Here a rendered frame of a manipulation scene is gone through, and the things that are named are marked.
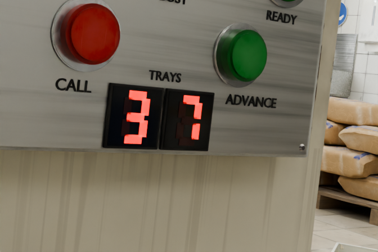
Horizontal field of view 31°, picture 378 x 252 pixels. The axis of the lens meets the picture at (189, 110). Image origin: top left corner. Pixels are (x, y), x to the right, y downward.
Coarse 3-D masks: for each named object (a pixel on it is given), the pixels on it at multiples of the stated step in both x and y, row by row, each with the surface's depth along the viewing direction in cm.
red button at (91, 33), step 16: (80, 16) 33; (96, 16) 34; (112, 16) 34; (64, 32) 33; (80, 32) 33; (96, 32) 34; (112, 32) 34; (64, 48) 34; (80, 48) 33; (96, 48) 34; (112, 48) 34; (96, 64) 34
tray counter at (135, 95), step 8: (136, 96) 36; (144, 96) 37; (128, 104) 36; (144, 104) 37; (128, 112) 36; (144, 112) 37; (128, 120) 36; (136, 120) 37; (144, 120) 37; (128, 128) 36; (144, 128) 37; (128, 136) 36; (136, 136) 37; (144, 136) 37
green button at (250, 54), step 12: (228, 36) 40; (240, 36) 39; (252, 36) 40; (228, 48) 39; (240, 48) 39; (252, 48) 40; (264, 48) 40; (228, 60) 39; (240, 60) 39; (252, 60) 40; (264, 60) 40; (228, 72) 39; (240, 72) 39; (252, 72) 40
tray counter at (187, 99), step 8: (184, 96) 38; (192, 96) 38; (184, 104) 38; (192, 104) 39; (200, 104) 39; (184, 112) 38; (200, 112) 39; (184, 120) 38; (192, 120) 39; (192, 128) 39; (176, 136) 38; (192, 136) 39; (184, 144) 39; (192, 144) 39
